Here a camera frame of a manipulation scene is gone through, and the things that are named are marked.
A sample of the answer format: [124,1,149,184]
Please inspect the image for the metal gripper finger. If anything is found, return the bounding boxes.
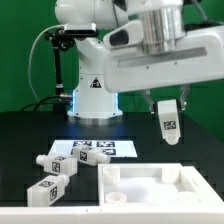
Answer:
[142,89,156,114]
[178,84,190,110]

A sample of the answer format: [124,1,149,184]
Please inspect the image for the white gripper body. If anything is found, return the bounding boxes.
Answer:
[103,25,224,92]

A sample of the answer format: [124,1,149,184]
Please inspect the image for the white square tabletop part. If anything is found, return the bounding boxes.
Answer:
[98,163,201,206]

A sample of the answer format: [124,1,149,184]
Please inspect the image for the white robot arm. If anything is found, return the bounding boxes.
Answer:
[55,0,224,124]

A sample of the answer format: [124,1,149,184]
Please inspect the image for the white sheet with tags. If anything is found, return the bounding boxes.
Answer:
[49,140,137,158]

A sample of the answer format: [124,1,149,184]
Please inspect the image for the white L-shaped fence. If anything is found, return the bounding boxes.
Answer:
[0,166,224,224]

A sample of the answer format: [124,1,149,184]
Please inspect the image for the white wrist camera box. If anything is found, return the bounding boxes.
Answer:
[103,20,144,50]

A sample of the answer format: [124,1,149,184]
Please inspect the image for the black camera on stand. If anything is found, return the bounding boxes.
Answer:
[44,26,99,109]

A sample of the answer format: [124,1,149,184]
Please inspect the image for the grey camera cable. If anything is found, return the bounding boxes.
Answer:
[27,24,65,103]

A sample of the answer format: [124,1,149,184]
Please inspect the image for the black base cables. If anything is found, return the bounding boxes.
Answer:
[19,94,73,112]

